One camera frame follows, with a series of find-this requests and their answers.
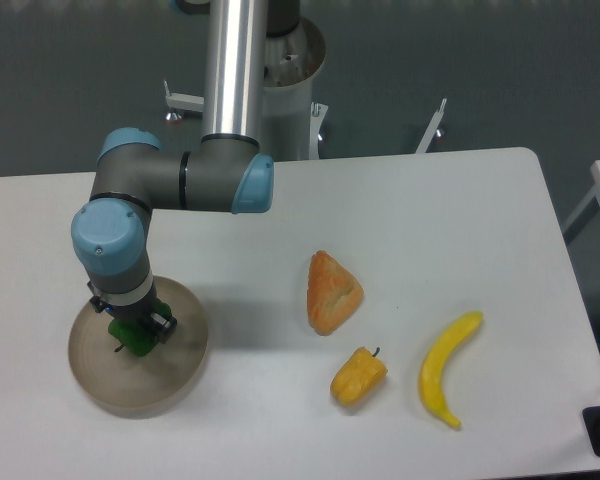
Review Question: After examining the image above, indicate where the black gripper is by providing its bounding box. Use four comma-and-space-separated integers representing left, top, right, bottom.
87, 280, 177, 344

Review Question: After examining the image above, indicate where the green toy pepper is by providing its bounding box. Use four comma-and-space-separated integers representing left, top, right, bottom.
108, 299, 174, 357

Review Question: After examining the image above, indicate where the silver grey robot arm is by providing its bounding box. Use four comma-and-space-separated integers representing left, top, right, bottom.
71, 1, 300, 344

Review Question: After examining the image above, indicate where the beige round plate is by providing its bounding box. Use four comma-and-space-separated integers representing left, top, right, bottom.
68, 276, 209, 418

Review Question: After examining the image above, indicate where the yellow toy pepper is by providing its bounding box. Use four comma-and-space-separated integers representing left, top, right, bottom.
330, 347, 388, 407

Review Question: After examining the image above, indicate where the orange toy bread wedge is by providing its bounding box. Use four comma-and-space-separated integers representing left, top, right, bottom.
306, 250, 364, 336

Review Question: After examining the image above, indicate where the yellow toy banana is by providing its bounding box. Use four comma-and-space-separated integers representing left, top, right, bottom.
418, 311, 484, 430

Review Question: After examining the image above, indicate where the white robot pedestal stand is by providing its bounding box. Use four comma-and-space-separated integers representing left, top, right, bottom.
160, 14, 449, 164

